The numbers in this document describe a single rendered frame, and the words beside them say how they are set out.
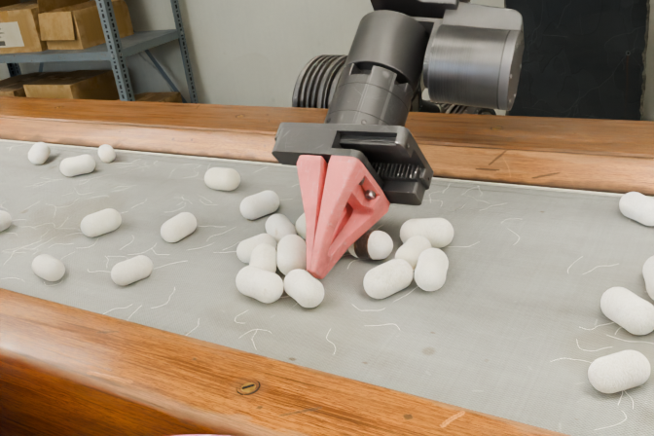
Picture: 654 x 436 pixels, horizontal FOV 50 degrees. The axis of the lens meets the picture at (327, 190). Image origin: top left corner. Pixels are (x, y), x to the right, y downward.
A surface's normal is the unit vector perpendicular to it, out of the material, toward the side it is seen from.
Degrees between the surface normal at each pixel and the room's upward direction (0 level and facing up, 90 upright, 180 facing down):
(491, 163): 45
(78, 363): 0
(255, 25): 90
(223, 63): 90
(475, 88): 102
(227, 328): 0
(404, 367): 0
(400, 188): 39
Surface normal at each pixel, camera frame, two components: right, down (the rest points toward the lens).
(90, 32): 0.84, 0.11
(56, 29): -0.54, 0.22
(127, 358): -0.12, -0.92
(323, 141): -0.41, -0.47
